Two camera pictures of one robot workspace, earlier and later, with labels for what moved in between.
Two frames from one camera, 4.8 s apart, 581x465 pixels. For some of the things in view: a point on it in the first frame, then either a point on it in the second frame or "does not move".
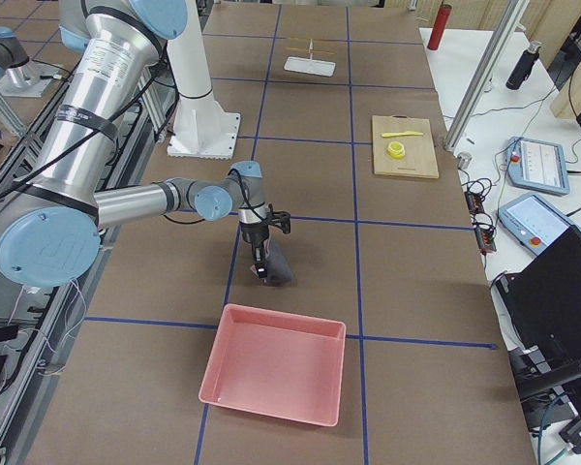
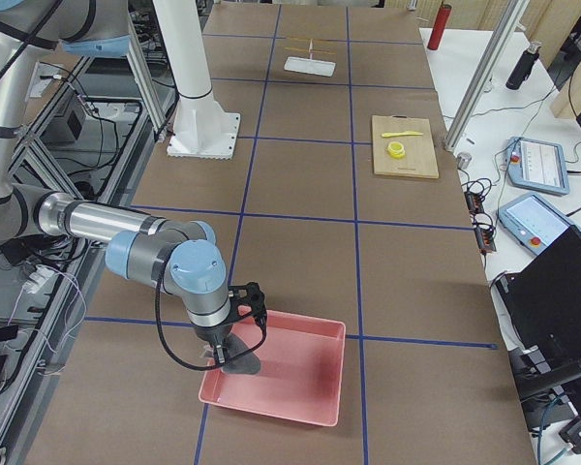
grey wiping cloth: (279, 271) → (245, 364)
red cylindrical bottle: (440, 27) does not move
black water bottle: (523, 66) does not move
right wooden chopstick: (318, 51) does not move
